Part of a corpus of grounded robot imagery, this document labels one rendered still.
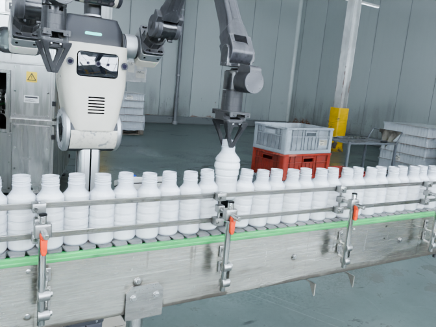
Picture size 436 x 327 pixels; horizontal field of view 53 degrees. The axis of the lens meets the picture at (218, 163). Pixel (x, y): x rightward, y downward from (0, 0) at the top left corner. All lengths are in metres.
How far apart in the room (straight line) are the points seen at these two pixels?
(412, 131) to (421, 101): 4.74
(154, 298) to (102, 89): 0.79
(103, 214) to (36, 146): 3.73
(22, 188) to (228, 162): 0.51
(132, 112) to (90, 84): 9.18
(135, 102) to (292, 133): 7.52
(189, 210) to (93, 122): 0.62
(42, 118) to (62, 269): 3.74
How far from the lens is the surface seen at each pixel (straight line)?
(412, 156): 8.43
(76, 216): 1.05
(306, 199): 1.38
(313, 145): 3.82
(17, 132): 4.77
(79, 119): 1.61
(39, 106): 4.70
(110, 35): 1.72
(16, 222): 1.04
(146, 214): 1.10
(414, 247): 1.83
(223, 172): 1.18
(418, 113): 13.15
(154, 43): 1.71
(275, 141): 3.65
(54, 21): 1.14
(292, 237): 1.35
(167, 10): 1.59
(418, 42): 13.46
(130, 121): 10.77
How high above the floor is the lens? 1.40
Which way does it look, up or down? 10 degrees down
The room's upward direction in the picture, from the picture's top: 5 degrees clockwise
